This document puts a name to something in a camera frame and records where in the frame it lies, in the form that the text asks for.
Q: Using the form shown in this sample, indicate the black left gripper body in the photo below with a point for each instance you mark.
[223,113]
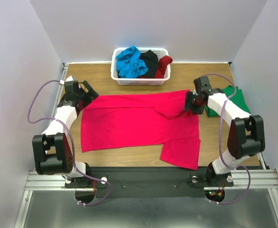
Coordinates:
[82,97]

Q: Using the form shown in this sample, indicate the dark red t shirt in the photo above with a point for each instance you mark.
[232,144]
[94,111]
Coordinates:
[162,66]

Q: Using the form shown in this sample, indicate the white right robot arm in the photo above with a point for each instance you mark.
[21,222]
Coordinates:
[246,134]

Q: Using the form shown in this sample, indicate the aluminium frame rail right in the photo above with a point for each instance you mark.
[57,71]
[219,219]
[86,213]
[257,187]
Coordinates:
[263,178]

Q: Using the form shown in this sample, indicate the blue t shirt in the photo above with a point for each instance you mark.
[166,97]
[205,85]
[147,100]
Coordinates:
[129,64]

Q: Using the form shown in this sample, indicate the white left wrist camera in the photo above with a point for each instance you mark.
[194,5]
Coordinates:
[68,79]

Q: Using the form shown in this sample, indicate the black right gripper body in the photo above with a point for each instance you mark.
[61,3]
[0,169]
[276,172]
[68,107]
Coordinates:
[191,102]

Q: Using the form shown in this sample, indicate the green folded t shirt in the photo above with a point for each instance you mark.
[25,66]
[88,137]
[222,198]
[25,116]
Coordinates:
[237,99]

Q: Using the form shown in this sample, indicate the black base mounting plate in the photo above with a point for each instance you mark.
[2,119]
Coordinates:
[134,182]

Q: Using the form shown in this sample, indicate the aluminium frame rail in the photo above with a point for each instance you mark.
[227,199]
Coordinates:
[53,114]
[263,178]

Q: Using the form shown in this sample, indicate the black t shirt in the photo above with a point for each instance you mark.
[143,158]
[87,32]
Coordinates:
[151,62]

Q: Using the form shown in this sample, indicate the pink red t shirt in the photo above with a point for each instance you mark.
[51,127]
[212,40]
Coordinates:
[116,121]

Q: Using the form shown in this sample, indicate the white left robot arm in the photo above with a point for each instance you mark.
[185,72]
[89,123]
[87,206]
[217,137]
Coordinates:
[54,149]

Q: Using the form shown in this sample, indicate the white plastic basket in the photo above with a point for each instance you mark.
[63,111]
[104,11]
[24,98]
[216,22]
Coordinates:
[160,52]

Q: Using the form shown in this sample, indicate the aluminium frame rail left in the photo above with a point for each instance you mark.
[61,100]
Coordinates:
[53,114]

